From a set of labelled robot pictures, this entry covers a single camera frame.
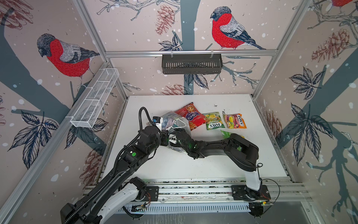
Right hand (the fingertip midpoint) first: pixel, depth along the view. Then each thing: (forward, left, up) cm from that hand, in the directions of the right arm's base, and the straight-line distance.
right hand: (174, 129), depth 90 cm
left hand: (-8, 0, +14) cm, 17 cm away
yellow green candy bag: (+12, -28, -5) cm, 31 cm away
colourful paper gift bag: (-4, 0, +16) cm, 17 cm away
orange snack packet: (+12, -44, -6) cm, 46 cm away
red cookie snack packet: (+16, -10, -2) cm, 19 cm away
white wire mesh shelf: (-6, +44, +23) cm, 50 cm away
